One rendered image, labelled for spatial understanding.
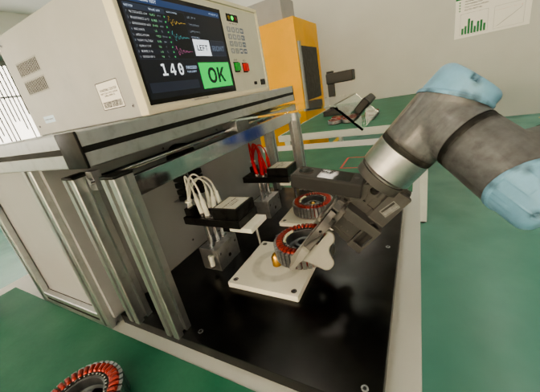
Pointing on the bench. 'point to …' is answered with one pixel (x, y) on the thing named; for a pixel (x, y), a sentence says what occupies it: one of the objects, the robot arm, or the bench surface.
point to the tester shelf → (129, 134)
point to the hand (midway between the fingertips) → (301, 244)
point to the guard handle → (364, 104)
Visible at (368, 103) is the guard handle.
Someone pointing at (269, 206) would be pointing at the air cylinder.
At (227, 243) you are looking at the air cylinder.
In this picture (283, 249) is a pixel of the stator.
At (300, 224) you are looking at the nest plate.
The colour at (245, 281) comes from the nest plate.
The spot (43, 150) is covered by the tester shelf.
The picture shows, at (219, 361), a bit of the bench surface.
